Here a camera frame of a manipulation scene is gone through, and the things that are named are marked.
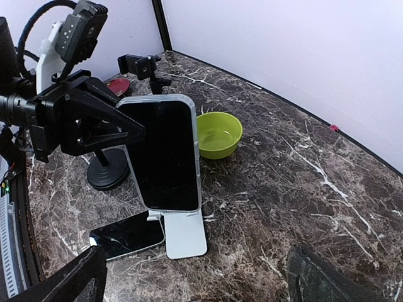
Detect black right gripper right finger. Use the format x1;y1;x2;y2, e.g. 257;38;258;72
287;245;368;301

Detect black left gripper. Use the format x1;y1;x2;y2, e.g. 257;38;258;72
30;69;145;162

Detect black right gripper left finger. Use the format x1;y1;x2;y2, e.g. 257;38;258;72
8;246;107;301

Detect black phone grey edge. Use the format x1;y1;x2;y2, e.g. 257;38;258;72
89;211;165;261

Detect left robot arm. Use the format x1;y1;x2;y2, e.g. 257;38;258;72
1;18;145;162

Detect front black pole stand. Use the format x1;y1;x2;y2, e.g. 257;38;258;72
87;148;130;191

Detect black pole stand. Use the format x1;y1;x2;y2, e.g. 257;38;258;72
87;148;130;191
117;54;172;94

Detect rear black pole stand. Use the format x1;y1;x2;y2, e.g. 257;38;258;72
117;54;172;94

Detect white folding phone stand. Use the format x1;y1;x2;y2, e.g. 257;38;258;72
147;209;208;260

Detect red floral plate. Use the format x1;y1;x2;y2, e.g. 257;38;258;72
106;78;130;98

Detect green bowl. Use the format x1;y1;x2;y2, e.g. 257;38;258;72
196;111;243;160

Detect white slotted cable duct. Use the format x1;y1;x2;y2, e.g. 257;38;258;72
1;194;27;298

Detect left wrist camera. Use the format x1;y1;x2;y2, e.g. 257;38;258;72
36;0;109;95

